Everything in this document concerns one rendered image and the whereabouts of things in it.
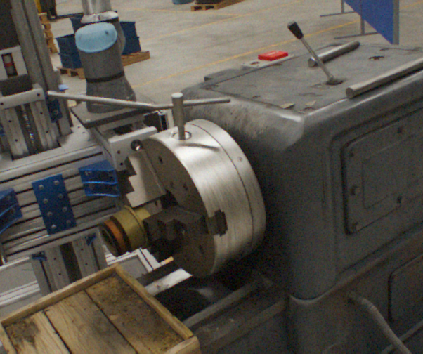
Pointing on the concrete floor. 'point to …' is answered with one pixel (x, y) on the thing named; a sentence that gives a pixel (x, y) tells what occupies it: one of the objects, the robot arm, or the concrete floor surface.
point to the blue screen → (374, 17)
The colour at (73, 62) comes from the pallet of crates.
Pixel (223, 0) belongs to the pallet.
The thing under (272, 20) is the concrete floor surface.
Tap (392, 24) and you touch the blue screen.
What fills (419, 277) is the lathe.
